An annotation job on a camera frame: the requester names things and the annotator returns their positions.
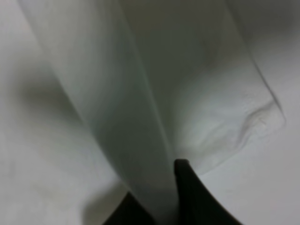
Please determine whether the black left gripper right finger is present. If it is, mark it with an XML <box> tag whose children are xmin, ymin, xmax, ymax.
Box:
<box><xmin>174</xmin><ymin>159</ymin><xmax>241</xmax><ymax>225</ymax></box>

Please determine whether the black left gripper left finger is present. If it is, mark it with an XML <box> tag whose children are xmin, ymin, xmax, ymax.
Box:
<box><xmin>104</xmin><ymin>192</ymin><xmax>155</xmax><ymax>225</ymax></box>

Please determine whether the white short sleeve t-shirt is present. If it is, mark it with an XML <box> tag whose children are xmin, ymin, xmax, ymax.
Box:
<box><xmin>0</xmin><ymin>0</ymin><xmax>300</xmax><ymax>225</ymax></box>

